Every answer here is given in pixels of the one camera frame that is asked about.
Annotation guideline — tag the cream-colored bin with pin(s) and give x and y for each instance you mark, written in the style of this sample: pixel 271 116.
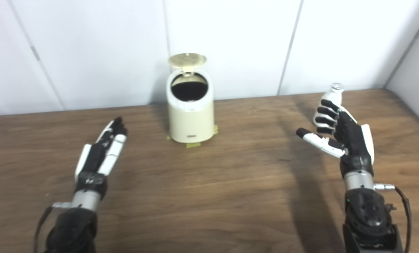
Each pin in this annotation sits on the cream-colored bin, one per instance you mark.
pixel 191 123

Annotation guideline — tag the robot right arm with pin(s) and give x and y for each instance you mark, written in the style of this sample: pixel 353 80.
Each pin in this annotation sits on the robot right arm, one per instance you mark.
pixel 367 214

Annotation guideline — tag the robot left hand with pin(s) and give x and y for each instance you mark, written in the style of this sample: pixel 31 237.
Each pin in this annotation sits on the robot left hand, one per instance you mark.
pixel 93 161

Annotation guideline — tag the small white plastic bottle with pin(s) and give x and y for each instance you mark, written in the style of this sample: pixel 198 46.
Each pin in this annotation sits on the small white plastic bottle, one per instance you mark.
pixel 334 94

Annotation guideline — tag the round cream bin lid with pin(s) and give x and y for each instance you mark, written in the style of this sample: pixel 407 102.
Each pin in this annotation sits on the round cream bin lid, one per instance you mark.
pixel 187 60

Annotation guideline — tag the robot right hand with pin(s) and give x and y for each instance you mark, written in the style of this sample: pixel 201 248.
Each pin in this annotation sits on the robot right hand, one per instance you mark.
pixel 355 144

